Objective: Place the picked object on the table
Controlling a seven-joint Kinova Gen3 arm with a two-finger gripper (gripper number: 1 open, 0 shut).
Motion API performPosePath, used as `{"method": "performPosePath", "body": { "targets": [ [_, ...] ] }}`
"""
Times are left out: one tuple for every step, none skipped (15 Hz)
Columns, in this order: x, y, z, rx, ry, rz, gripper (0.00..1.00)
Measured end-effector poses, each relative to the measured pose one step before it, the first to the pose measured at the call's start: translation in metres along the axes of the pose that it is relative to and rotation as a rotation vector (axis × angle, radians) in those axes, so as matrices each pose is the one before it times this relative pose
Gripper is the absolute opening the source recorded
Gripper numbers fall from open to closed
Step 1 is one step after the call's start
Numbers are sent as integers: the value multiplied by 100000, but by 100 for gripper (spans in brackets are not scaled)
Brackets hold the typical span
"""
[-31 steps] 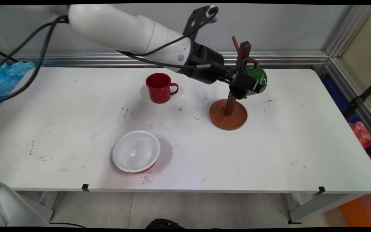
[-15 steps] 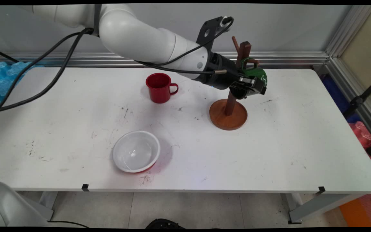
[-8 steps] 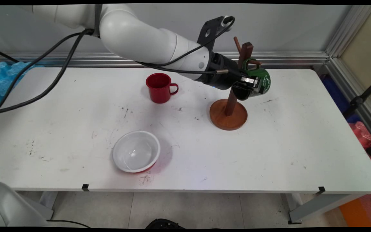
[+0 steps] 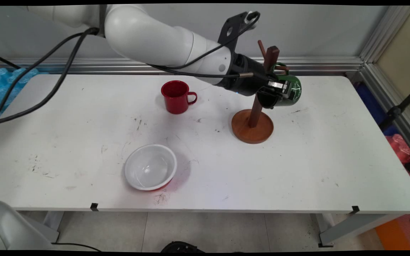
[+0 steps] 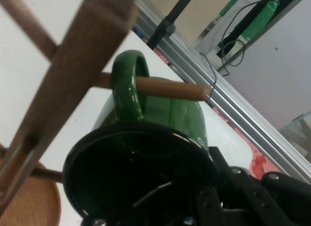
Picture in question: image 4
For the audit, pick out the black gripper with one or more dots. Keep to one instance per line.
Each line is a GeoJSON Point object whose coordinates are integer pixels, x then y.
{"type": "Point", "coordinates": [246, 76]}

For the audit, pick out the green enamel mug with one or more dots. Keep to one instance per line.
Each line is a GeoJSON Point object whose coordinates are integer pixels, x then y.
{"type": "Point", "coordinates": [295, 93]}

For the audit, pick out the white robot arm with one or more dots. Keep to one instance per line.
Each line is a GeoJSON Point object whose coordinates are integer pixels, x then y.
{"type": "Point", "coordinates": [137, 32]}

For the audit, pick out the wooden mug tree stand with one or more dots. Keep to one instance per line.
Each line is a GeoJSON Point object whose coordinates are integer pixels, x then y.
{"type": "Point", "coordinates": [251, 131]}

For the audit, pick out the red enamel mug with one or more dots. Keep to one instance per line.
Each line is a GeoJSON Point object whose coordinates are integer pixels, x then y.
{"type": "Point", "coordinates": [176, 99]}

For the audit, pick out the white bowl with red outside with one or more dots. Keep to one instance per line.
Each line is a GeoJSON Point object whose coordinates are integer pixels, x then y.
{"type": "Point", "coordinates": [150, 167]}

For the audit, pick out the black table edge clip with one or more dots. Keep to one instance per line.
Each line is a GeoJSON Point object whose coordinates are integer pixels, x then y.
{"type": "Point", "coordinates": [94, 206]}
{"type": "Point", "coordinates": [355, 209]}

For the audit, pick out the grey metal table leg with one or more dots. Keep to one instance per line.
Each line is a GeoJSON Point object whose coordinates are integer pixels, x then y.
{"type": "Point", "coordinates": [347, 229]}
{"type": "Point", "coordinates": [52, 222]}

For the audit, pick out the black round floor object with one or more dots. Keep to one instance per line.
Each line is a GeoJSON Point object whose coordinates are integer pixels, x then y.
{"type": "Point", "coordinates": [182, 247]}

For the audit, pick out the orange floor object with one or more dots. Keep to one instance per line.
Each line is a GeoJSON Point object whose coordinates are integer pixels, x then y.
{"type": "Point", "coordinates": [393, 236]}

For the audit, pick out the grey rounded plastic chair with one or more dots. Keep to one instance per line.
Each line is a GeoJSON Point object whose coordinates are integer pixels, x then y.
{"type": "Point", "coordinates": [9, 227]}

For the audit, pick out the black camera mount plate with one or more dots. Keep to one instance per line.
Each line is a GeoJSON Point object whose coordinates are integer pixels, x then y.
{"type": "Point", "coordinates": [235, 28]}

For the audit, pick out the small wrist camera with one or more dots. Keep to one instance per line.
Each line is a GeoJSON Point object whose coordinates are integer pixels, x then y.
{"type": "Point", "coordinates": [252, 16]}

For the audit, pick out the aluminium corner post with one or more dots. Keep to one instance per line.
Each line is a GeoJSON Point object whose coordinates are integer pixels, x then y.
{"type": "Point", "coordinates": [386, 35]}

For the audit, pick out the aluminium side wall rail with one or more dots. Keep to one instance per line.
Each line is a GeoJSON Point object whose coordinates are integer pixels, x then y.
{"type": "Point", "coordinates": [404, 121]}

